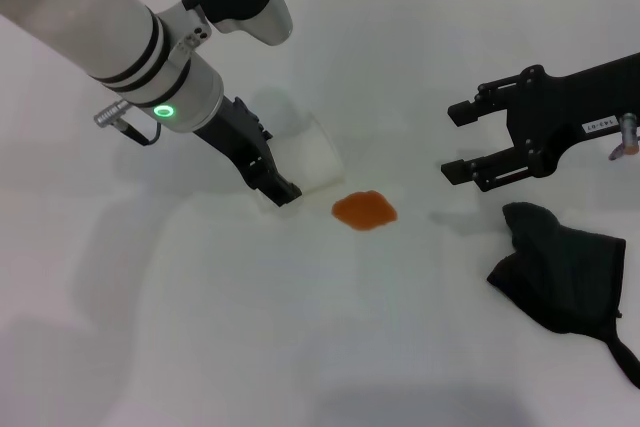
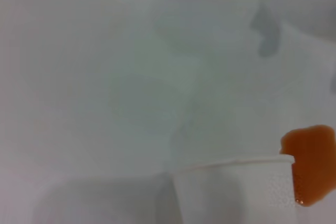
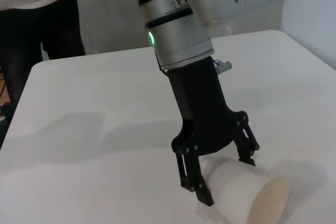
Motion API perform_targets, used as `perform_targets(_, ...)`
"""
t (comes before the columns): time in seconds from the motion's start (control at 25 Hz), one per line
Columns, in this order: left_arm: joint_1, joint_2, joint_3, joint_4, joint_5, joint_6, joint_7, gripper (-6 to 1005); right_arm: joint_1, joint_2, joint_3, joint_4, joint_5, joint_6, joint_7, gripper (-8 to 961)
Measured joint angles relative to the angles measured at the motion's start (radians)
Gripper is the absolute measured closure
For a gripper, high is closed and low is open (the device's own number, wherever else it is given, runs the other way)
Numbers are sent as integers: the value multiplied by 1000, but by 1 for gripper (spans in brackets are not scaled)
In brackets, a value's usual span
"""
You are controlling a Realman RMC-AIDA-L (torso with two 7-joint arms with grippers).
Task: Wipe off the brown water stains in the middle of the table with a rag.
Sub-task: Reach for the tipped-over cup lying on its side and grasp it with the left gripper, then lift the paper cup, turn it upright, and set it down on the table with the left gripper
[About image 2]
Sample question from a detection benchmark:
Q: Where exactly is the brown water stain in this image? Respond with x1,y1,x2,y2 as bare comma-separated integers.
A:
279,124,336,207

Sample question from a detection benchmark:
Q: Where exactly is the white paper cup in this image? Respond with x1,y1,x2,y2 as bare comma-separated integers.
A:
172,155,299,224

